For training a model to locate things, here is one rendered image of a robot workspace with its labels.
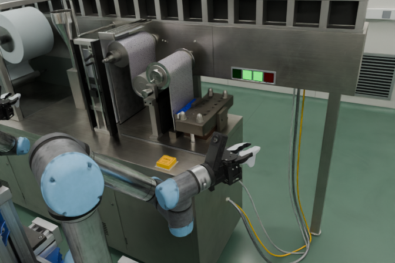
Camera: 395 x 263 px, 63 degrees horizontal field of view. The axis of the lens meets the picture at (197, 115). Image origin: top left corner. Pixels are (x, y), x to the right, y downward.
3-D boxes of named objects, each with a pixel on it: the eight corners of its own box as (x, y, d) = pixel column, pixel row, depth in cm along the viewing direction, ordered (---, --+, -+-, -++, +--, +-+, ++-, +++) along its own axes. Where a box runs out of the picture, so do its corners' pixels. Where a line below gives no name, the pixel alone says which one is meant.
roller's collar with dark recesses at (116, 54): (107, 63, 172) (104, 51, 169) (114, 60, 176) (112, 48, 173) (116, 64, 169) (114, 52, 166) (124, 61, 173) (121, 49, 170)
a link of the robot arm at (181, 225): (178, 210, 106) (176, 184, 101) (199, 231, 98) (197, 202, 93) (158, 221, 102) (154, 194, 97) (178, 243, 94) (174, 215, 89)
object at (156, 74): (163, 76, 161) (158, 87, 165) (166, 74, 162) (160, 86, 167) (151, 67, 162) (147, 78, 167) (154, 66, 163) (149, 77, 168)
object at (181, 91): (171, 117, 174) (168, 85, 165) (193, 100, 192) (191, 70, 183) (173, 117, 173) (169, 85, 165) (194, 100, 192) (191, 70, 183)
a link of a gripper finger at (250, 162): (260, 159, 107) (237, 169, 104) (258, 144, 105) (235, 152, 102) (266, 163, 105) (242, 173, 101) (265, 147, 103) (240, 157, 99)
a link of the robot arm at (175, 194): (154, 203, 94) (151, 180, 90) (186, 187, 100) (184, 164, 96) (169, 219, 88) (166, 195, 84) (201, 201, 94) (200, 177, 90)
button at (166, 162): (156, 166, 156) (156, 162, 154) (164, 158, 161) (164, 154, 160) (168, 169, 152) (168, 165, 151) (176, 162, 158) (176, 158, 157)
